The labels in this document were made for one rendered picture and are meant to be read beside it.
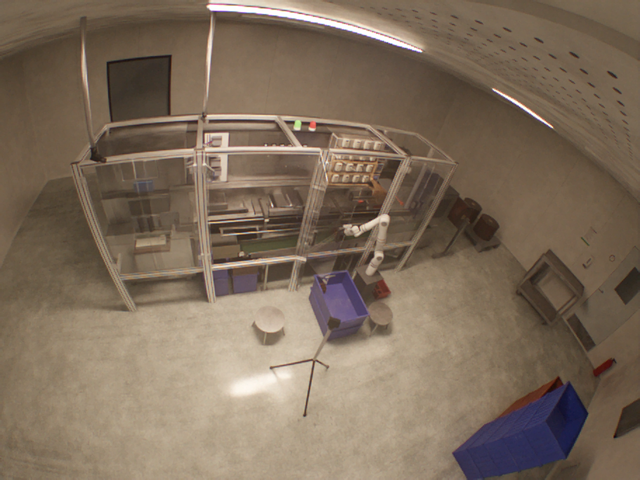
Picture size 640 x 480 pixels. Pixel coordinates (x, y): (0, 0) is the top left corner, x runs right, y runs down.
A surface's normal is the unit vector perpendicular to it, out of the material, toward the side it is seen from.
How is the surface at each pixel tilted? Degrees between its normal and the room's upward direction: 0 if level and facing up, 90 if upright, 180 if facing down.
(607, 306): 90
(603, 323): 90
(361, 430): 0
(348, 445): 0
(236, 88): 90
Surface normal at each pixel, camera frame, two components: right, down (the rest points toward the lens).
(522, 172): -0.91, 0.09
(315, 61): 0.35, 0.69
